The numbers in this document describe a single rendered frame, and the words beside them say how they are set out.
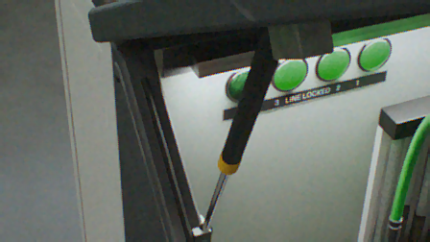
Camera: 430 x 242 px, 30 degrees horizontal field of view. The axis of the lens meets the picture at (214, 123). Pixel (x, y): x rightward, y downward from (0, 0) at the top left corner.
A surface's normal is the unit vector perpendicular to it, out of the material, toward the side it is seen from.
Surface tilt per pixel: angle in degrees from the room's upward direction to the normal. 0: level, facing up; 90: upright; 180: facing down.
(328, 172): 90
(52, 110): 0
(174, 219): 43
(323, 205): 90
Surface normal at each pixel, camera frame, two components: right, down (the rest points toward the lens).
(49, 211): 0.01, -0.81
